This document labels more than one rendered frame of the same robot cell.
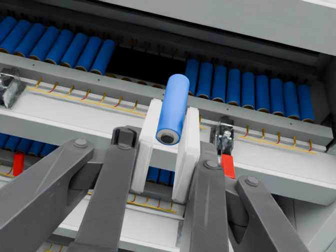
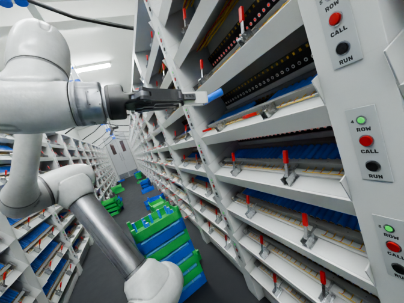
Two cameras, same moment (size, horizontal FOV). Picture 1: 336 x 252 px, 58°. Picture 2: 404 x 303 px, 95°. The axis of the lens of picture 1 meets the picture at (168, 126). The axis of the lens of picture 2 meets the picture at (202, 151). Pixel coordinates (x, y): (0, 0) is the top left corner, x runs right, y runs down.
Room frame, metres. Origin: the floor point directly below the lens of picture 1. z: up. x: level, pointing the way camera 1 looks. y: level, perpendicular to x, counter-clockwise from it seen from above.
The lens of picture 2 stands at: (-0.04, -0.46, 0.96)
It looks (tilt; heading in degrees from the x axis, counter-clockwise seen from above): 6 degrees down; 70
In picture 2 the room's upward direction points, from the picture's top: 20 degrees counter-clockwise
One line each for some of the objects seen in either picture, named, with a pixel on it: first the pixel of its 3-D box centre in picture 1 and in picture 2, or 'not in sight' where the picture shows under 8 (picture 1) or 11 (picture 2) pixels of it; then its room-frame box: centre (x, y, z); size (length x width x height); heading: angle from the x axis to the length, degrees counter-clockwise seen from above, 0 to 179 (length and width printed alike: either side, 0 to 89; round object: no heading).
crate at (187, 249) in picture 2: not in sight; (167, 252); (-0.07, 0.78, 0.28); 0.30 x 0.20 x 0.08; 10
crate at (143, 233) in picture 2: not in sight; (154, 219); (-0.07, 0.78, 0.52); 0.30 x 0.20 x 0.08; 10
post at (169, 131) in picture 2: not in sight; (181, 148); (0.35, 1.13, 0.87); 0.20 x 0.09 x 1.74; 1
